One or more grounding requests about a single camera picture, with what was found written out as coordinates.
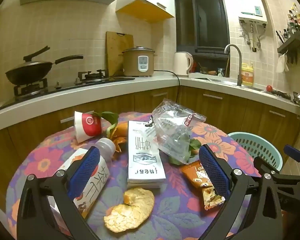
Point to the dark green leaves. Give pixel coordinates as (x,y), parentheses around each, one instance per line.
(108,117)

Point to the small red round object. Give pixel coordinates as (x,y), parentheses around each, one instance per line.
(269,88)

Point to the orange brown snack wrapper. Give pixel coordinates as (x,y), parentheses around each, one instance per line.
(193,173)

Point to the black gas stove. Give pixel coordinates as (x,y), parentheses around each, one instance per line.
(65,86)

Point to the dark window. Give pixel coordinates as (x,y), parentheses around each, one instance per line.
(207,17)

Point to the water heater pipes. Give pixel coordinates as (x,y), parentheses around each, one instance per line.
(252,35)

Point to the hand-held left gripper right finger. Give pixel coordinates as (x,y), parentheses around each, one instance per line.
(213,170)

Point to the green leaves with stem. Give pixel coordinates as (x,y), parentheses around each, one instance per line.
(196,145)

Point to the plastic bottle with white label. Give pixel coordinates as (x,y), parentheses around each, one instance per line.
(97,182)

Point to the white hanging cloth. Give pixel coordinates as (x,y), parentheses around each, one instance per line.
(282,63)

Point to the metal sink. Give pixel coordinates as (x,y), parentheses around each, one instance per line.
(215,80)

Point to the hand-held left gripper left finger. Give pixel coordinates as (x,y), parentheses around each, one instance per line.
(87,170)

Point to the clear plastic bag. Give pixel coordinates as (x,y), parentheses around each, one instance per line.
(170,132)

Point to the teal plastic basket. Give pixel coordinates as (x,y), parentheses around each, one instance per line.
(260,145)

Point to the large orange peel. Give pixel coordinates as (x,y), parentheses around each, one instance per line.
(130,212)

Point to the small orange peel pieces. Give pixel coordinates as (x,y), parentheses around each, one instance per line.
(120,131)

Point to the black wok lid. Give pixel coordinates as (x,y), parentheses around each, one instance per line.
(37,52)

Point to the row of seasoning bottles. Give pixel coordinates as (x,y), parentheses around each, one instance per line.
(296,20)

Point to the red and white paper cup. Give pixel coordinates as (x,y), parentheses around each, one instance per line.
(87,127)

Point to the black wok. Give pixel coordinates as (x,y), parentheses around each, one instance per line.
(30,72)

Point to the white electric kettle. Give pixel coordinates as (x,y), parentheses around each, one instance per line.
(181,63)

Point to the white milk carton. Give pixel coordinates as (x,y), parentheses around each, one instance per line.
(145,155)

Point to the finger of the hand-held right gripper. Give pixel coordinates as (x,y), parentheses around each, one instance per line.
(293,152)
(267,163)

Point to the yellow detergent bottle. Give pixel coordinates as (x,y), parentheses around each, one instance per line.
(247,76)

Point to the floral tablecloth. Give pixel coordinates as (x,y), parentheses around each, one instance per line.
(170,205)

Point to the metal faucet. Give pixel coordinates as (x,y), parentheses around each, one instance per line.
(240,65)

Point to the dark wall shelf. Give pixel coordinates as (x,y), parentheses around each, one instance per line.
(293,42)

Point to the white water heater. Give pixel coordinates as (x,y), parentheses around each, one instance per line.
(247,2)

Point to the beige rice cooker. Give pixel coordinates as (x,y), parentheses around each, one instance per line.
(132,62)

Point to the metal cup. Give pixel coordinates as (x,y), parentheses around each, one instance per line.
(220,72)

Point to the wooden cutting board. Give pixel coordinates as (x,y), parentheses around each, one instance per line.
(117,52)

